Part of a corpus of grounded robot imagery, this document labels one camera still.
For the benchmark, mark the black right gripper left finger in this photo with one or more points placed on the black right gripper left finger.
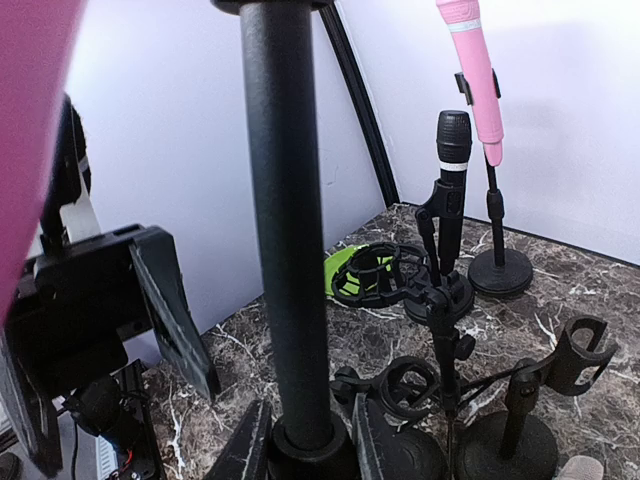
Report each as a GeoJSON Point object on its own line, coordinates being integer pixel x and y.
{"type": "Point", "coordinates": [245, 456]}

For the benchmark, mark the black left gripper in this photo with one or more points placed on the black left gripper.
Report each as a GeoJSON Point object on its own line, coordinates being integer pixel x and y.
{"type": "Point", "coordinates": [70, 317]}

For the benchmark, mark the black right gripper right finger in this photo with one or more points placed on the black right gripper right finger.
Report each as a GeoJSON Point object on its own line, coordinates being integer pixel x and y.
{"type": "Point", "coordinates": [379, 455]}

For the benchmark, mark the black clip mic stand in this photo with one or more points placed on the black clip mic stand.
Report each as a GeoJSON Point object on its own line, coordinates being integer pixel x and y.
{"type": "Point", "coordinates": [308, 440]}

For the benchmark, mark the round-base stand of tall beige mic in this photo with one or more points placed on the round-base stand of tall beige mic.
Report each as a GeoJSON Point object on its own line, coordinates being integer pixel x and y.
{"type": "Point", "coordinates": [401, 392]}

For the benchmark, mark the black tripod mic stand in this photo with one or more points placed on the black tripod mic stand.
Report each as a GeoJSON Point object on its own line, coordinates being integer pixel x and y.
{"type": "Point", "coordinates": [449, 346]}

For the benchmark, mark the tall beige microphone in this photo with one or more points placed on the tall beige microphone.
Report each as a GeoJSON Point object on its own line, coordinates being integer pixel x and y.
{"type": "Point", "coordinates": [581, 467]}

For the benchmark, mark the pink microphone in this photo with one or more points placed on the pink microphone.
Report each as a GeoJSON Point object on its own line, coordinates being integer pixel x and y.
{"type": "Point", "coordinates": [464, 23]}
{"type": "Point", "coordinates": [37, 38]}

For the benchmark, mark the black stand with textured grip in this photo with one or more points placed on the black stand with textured grip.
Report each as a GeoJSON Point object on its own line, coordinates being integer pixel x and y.
{"type": "Point", "coordinates": [445, 220]}

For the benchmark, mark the green round plate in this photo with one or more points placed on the green round plate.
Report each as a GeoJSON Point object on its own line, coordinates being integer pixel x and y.
{"type": "Point", "coordinates": [360, 275]}

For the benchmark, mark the white slotted cable duct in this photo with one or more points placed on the white slotted cable duct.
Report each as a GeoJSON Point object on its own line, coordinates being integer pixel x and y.
{"type": "Point", "coordinates": [106, 459]}

